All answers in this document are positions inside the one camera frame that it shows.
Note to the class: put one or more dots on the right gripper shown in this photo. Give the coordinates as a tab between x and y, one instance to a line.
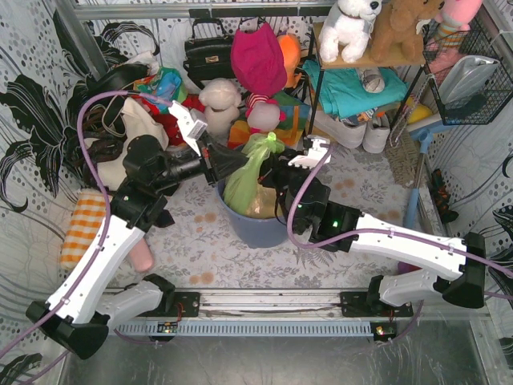
276	171

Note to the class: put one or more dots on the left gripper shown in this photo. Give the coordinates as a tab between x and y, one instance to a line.
208	164

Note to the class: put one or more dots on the green trash bag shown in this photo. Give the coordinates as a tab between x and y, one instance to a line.
240	191

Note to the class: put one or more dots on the blue-grey trash bin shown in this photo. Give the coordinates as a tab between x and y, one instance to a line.
255	233

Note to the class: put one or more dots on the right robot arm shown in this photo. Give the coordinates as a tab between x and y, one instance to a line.
449	268

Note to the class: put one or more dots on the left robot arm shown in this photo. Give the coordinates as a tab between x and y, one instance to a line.
77	316

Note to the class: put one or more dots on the cream canvas tote bag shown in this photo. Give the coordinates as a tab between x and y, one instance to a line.
107	154

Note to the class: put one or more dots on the magenta cloth bag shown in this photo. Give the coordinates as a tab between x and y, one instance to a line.
257	61

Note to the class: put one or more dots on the crumpled brown paper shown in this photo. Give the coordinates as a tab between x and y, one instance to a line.
263	204

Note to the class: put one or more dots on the rainbow striped cloth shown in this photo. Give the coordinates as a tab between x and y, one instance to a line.
289	131

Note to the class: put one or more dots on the pink white plush doll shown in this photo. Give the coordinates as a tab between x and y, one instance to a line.
263	113

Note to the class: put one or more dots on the white fluffy plush lamb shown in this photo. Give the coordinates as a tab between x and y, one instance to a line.
221	100

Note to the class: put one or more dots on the red cloth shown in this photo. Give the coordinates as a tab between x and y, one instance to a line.
168	121

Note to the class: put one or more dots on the colourful printed cloth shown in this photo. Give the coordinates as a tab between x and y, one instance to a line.
166	84

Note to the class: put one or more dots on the teal folded cloth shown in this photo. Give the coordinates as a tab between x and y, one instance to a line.
343	95

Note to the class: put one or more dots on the black leather handbag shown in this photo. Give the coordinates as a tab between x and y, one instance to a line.
207	59

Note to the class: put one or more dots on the white sneaker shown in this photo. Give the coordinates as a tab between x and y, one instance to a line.
376	135

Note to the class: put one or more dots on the pink glasses case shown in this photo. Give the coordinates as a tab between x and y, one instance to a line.
141	257

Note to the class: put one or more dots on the orange plush toy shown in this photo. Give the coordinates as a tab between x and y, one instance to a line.
291	51

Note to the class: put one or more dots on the grey small plush ball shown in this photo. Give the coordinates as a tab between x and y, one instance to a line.
371	79

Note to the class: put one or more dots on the black hat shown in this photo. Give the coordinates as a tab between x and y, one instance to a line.
118	78

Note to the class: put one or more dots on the orange checked towel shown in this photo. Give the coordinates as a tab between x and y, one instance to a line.
86	220

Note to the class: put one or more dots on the white plush dog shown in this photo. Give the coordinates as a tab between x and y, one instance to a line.
347	29

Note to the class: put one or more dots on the brown teddy bear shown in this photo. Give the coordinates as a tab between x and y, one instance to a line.
400	22

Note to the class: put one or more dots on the silver foil pouch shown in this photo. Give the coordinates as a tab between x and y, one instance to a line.
467	77

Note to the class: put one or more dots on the pink plush toy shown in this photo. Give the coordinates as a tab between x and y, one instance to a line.
454	21

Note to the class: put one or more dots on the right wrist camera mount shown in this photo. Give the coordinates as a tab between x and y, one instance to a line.
315	149

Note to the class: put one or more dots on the metal mounting rail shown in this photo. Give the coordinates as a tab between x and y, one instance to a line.
283	313

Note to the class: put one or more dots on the black wire basket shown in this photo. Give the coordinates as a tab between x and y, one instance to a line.
484	106

